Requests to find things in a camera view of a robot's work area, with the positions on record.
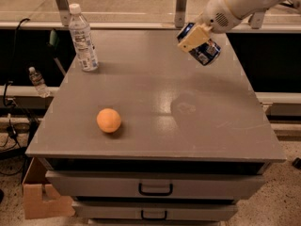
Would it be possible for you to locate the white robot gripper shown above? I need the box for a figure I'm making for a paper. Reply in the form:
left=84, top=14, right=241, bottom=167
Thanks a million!
left=177, top=0, right=242, bottom=53

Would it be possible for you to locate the blue pepsi can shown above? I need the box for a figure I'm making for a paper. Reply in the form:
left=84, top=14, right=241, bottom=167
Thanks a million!
left=188, top=35, right=221, bottom=66

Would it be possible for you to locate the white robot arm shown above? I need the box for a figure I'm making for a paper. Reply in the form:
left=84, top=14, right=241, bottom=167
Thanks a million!
left=178, top=0, right=301, bottom=53

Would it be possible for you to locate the grey drawer cabinet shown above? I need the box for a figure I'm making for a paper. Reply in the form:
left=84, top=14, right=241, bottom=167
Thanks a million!
left=27, top=30, right=285, bottom=226

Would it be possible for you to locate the clear plastic water bottle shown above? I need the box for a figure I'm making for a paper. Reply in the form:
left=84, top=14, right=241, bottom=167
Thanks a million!
left=69, top=4, right=99, bottom=72

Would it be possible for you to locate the orange ball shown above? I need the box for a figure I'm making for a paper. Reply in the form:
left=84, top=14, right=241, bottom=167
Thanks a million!
left=96, top=108, right=121, bottom=133

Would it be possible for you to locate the small water bottle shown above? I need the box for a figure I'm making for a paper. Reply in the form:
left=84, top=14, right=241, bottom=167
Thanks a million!
left=28, top=67, right=51, bottom=98

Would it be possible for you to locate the upper grey drawer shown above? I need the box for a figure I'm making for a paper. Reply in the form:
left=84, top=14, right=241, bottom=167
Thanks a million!
left=46, top=170, right=264, bottom=200

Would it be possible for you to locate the grey drawer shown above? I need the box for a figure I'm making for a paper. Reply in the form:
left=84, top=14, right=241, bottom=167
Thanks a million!
left=72, top=202, right=237, bottom=221
left=46, top=170, right=264, bottom=200

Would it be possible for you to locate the lower grey drawer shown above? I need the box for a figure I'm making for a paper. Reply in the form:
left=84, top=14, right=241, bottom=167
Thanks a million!
left=72, top=202, right=237, bottom=221

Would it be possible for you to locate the cardboard box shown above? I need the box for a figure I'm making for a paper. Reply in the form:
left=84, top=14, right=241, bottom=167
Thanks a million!
left=23, top=158, right=75, bottom=219

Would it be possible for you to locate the middle metal bracket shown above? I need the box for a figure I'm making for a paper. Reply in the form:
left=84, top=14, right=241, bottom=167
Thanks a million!
left=174, top=0, right=187, bottom=28

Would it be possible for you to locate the metal bracket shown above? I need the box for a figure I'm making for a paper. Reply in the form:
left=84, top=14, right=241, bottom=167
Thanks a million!
left=55, top=0, right=70, bottom=26
left=174, top=0, right=187, bottom=28
left=248, top=11, right=265, bottom=29

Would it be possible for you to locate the right metal bracket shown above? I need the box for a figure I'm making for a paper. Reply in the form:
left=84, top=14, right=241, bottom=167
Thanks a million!
left=248, top=11, right=265, bottom=29

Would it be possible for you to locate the left metal bracket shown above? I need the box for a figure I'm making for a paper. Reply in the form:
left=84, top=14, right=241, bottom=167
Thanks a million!
left=55, top=0, right=70, bottom=26

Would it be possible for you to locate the black cable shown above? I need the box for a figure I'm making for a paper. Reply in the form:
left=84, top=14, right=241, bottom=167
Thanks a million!
left=0, top=17, right=32, bottom=176

